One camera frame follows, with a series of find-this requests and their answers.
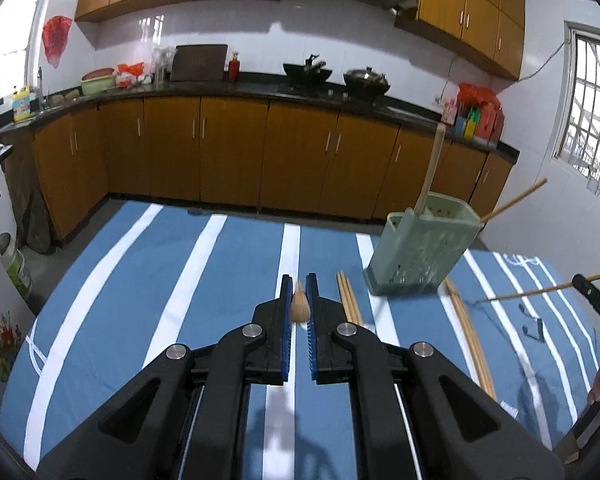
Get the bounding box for black wok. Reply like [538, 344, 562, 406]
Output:
[282, 54, 333, 86]

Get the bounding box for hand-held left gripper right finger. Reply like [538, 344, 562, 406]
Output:
[305, 274, 566, 480]

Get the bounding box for long wooden chopstick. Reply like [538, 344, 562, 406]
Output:
[480, 178, 548, 223]
[341, 270, 365, 327]
[336, 272, 357, 325]
[449, 278, 497, 400]
[414, 122, 446, 213]
[444, 280, 491, 401]
[291, 280, 310, 323]
[475, 270, 600, 305]

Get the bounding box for yellow detergent bottle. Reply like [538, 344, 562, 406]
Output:
[12, 85, 33, 122]

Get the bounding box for white floral appliance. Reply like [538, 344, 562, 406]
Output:
[0, 220, 37, 401]

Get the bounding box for red and white plastic bag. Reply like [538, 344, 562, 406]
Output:
[116, 62, 148, 88]

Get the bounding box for paint bucket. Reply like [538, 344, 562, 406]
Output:
[0, 232, 33, 301]

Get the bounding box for barred window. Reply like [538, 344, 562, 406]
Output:
[550, 22, 600, 196]

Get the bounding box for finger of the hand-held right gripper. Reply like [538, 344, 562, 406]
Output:
[571, 274, 600, 341]

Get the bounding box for sliding glass window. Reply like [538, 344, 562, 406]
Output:
[0, 0, 51, 108]

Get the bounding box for lidded cooking pot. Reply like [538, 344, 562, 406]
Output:
[343, 66, 392, 95]

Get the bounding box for red hanging plastic bag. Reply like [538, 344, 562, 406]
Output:
[42, 16, 73, 68]

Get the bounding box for wooden base cabinets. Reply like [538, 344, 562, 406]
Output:
[2, 95, 513, 256]

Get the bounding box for dark cutting board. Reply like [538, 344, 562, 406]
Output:
[171, 44, 229, 82]

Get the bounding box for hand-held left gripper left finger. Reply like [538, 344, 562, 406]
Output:
[35, 274, 294, 480]

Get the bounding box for clear plastic bag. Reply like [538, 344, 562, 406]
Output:
[150, 46, 176, 83]

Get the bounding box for green perforated utensil holder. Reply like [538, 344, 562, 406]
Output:
[364, 191, 483, 297]

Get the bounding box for green basin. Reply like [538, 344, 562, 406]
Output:
[81, 67, 117, 96]

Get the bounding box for blue white striped tablecloth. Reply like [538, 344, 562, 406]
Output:
[0, 202, 600, 480]

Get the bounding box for group of condiment bottles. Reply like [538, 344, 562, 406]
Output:
[442, 97, 505, 142]

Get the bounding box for black kitchen countertop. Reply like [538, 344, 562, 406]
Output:
[0, 72, 521, 161]

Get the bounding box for gas stove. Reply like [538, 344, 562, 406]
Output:
[275, 82, 381, 102]

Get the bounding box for wall power cable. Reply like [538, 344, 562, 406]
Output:
[437, 40, 567, 106]

